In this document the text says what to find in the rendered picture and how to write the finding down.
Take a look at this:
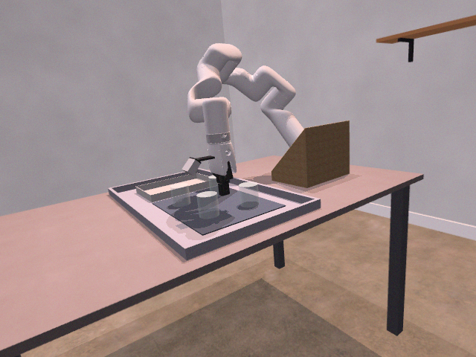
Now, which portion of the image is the clear glass jar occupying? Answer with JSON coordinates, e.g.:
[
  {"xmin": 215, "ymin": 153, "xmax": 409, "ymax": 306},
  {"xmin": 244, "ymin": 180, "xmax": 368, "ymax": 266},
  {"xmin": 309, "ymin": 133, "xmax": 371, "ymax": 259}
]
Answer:
[
  {"xmin": 196, "ymin": 191, "xmax": 219, "ymax": 219},
  {"xmin": 239, "ymin": 182, "xmax": 260, "ymax": 208},
  {"xmin": 170, "ymin": 183, "xmax": 190, "ymax": 207},
  {"xmin": 208, "ymin": 176, "xmax": 220, "ymax": 196}
]

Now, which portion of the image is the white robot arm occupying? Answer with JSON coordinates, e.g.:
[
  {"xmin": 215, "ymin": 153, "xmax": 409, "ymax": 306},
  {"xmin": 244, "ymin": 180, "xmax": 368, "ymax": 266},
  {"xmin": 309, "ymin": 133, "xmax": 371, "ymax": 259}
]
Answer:
[{"xmin": 187, "ymin": 44, "xmax": 304, "ymax": 147}]

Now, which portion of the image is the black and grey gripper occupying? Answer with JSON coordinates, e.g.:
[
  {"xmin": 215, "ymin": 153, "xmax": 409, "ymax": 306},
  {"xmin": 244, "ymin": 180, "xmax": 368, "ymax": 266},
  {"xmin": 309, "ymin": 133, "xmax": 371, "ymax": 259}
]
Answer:
[{"xmin": 207, "ymin": 141, "xmax": 237, "ymax": 196}]

